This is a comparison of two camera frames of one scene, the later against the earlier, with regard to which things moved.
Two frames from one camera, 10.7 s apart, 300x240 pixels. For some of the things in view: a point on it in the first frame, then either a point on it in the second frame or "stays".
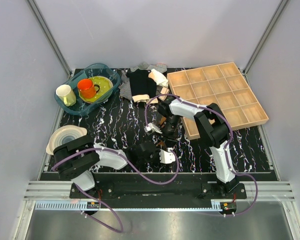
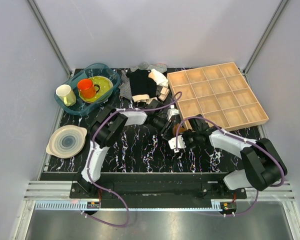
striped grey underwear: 125,90 stays
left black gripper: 158,160 → 167,129
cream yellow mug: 66,94 stays
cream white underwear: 160,78 stays
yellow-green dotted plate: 106,86 stays
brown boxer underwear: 161,145 → 175,129
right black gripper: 171,138 → 185,133
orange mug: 87,89 stays
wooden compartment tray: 224,87 stays
